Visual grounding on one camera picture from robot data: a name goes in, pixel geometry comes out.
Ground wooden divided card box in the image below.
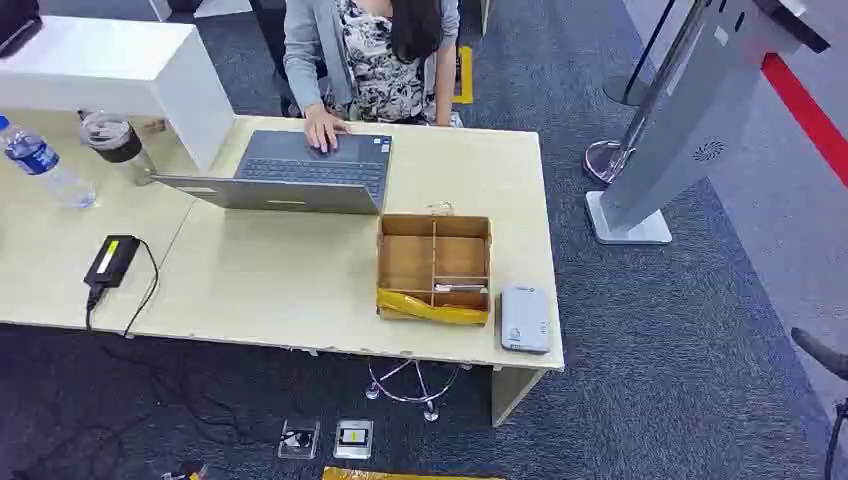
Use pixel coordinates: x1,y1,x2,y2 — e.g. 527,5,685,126
375,212,494,327

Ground white flat card reader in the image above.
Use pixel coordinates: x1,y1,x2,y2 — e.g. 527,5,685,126
499,284,553,355

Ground grey open laptop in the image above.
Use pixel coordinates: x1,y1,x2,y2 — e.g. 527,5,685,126
150,129,394,217

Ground person's right hand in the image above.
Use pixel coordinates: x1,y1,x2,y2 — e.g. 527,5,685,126
303,103,351,154

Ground chrome stool base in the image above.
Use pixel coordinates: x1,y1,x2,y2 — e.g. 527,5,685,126
364,357,462,424

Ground pale desk leg panel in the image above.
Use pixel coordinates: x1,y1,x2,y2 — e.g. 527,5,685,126
490,365,549,429

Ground person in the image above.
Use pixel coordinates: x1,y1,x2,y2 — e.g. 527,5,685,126
283,0,462,128

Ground chrome stanchion base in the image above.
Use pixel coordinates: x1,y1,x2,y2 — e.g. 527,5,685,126
582,138,639,187

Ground floor socket with yellow label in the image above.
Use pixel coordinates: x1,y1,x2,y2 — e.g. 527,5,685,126
332,417,375,461

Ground open floor socket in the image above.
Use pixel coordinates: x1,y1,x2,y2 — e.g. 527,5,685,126
277,417,321,461

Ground yellow sheet on floor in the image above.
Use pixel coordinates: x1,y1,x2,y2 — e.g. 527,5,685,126
321,466,506,480

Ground black stanchion pole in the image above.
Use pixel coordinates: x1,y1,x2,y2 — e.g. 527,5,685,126
602,0,678,108

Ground grey kiosk stand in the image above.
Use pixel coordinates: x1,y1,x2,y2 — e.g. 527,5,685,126
585,0,831,247

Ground black power adapter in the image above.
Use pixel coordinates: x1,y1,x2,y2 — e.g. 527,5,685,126
83,234,142,290

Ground clear tumbler with black sleeve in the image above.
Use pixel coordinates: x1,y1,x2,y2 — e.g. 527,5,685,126
78,110,158,187

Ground white box shelf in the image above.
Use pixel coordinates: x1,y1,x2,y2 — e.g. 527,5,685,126
0,15,237,174

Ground clear plastic water bottle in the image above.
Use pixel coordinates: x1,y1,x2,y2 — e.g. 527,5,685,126
0,115,99,211

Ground black monitor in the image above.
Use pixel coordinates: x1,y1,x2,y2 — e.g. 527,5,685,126
0,0,44,60

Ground black adapter cable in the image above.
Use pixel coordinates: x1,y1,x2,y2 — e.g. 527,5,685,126
85,239,161,337

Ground black floor cables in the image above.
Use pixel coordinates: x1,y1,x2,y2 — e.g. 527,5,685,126
0,341,296,480

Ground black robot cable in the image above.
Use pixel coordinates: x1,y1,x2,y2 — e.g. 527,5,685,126
823,397,848,480

